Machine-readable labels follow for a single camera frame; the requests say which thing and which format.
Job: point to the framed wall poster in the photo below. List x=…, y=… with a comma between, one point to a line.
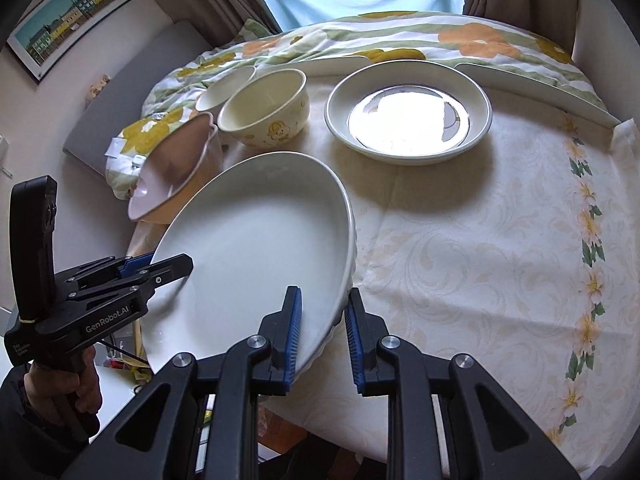
x=65, y=20

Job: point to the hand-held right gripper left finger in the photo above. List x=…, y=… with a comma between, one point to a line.
x=296, y=330

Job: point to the small white bowl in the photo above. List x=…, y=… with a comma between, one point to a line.
x=225, y=87

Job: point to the cream bowl with yellow print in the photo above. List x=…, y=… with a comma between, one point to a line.
x=265, y=100

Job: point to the floral striped blanket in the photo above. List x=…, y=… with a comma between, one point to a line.
x=400, y=35

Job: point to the grey padded headboard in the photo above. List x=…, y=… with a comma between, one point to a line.
x=125, y=95

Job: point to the round white deep plate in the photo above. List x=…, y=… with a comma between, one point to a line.
x=345, y=110

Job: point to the cream floral tablecloth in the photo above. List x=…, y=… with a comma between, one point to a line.
x=475, y=260

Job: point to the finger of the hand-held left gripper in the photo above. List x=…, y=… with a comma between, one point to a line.
x=170, y=267
x=137, y=264

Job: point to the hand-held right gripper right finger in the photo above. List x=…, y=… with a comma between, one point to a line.
x=354, y=345

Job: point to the white oval dish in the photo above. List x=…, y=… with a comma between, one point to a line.
x=250, y=240

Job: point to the person's left hand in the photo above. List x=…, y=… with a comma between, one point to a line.
x=87, y=375

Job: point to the small figurine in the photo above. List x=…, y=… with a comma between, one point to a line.
x=100, y=87

